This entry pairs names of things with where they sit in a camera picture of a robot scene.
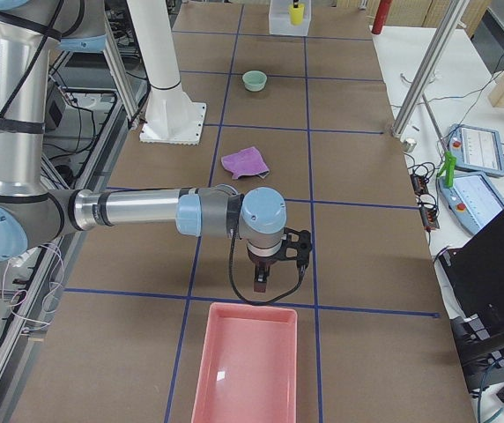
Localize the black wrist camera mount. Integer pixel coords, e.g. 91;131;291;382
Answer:
276;227;312;271

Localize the teach pendant near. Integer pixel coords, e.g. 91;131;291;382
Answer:
439;171;504;235

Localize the black laptop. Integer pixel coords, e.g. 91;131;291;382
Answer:
439;210;504;328

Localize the yellow plastic cup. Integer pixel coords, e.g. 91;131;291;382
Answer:
288;3;305;26

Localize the mint green bowl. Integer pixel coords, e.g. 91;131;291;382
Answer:
241;70;268;93

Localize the teach pendant far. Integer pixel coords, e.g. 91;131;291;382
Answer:
448;123;504;177

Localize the clear plastic bin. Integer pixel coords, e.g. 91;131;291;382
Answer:
269;0;312;37

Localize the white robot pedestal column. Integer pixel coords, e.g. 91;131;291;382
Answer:
128;0;207;145

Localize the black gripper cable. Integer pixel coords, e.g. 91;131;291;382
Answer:
227;228;309;307

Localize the pink plastic tray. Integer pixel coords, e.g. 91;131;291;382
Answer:
191;302;298;422

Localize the purple cloth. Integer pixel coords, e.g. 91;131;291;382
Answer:
221;146;270;180

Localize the red fire extinguisher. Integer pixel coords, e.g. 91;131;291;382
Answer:
371;0;392;35

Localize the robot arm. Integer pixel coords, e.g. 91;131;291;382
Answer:
0;1;291;292

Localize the aluminium frame post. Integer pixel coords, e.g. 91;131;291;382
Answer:
391;0;469;138

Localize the green handled reach grabber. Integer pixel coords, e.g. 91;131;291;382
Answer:
422;94;456;189

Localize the small metal cylinder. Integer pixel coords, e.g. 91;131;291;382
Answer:
402;138;417;153

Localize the teach pendant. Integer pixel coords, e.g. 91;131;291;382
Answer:
439;171;504;235
448;123;504;177

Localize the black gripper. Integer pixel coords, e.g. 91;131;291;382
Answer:
248;250;278;293

